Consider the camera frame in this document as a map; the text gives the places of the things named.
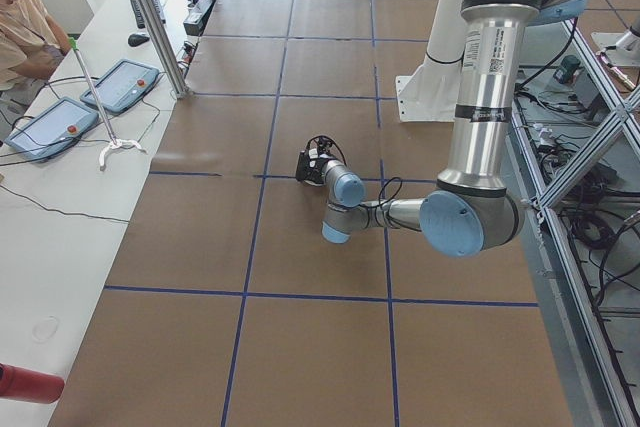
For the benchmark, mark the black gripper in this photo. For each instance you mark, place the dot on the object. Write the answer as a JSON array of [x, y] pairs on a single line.
[[313, 171]]

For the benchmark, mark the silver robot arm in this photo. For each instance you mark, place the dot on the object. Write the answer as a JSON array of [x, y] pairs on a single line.
[[468, 76]]

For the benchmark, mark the brown paper table cover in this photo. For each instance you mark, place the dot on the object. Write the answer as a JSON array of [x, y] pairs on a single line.
[[226, 307]]

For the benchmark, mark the white reacher grabber tool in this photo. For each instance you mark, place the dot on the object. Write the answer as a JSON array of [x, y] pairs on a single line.
[[114, 143]]

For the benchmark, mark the far blue teach pendant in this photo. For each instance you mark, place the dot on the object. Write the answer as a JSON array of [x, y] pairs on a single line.
[[124, 84]]

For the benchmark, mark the blue teach pendant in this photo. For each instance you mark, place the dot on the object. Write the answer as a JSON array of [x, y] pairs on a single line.
[[53, 130], [124, 84]]

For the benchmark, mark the black computer mouse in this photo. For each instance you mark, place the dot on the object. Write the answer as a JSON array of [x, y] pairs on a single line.
[[137, 39]]

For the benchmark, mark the near blue teach pendant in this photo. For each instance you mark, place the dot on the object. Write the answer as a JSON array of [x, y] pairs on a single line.
[[53, 130]]

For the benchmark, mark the seated person beige shirt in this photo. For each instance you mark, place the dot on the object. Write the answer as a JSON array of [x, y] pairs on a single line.
[[33, 45]]

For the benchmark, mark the red bottle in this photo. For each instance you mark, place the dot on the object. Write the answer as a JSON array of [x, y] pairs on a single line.
[[30, 386]]

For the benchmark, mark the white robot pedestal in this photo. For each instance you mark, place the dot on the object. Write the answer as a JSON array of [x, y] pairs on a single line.
[[430, 94]]

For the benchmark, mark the aluminium frame post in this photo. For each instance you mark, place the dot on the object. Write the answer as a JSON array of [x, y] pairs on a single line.
[[163, 48]]

